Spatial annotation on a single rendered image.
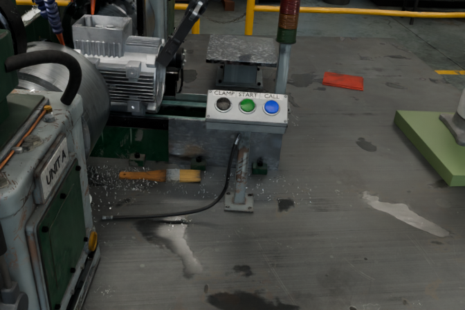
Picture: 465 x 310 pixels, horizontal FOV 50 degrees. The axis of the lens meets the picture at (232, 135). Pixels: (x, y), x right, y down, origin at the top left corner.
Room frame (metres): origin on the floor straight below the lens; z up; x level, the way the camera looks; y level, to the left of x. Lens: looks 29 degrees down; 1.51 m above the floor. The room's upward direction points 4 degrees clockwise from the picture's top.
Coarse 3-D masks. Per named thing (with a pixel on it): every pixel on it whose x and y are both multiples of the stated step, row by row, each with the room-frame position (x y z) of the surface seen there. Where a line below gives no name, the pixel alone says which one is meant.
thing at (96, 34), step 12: (84, 24) 1.20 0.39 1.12; (96, 24) 1.21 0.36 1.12; (108, 24) 1.21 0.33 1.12; (120, 24) 1.21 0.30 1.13; (84, 36) 1.12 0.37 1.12; (96, 36) 1.12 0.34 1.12; (108, 36) 1.12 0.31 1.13; (120, 36) 1.12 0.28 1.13; (84, 48) 1.12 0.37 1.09; (96, 48) 1.12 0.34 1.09; (108, 48) 1.11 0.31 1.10; (120, 48) 1.12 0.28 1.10
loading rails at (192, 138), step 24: (168, 96) 1.23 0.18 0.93; (192, 96) 1.24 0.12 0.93; (120, 120) 1.10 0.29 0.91; (144, 120) 1.10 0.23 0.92; (168, 120) 1.10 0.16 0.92; (192, 120) 1.09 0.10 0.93; (96, 144) 1.10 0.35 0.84; (120, 144) 1.10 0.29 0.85; (144, 144) 1.10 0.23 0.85; (168, 144) 1.10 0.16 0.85; (192, 144) 1.09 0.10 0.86; (216, 144) 1.09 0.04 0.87; (264, 144) 1.09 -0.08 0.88; (192, 168) 1.06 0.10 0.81; (264, 168) 1.07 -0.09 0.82
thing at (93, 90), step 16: (32, 48) 0.90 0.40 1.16; (48, 48) 0.91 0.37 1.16; (64, 48) 0.94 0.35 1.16; (48, 64) 0.85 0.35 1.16; (80, 64) 0.91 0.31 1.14; (32, 80) 0.79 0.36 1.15; (48, 80) 0.79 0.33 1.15; (64, 80) 0.82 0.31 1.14; (96, 80) 0.92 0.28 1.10; (96, 96) 0.88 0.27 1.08; (96, 112) 0.85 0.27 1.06; (96, 128) 0.83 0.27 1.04
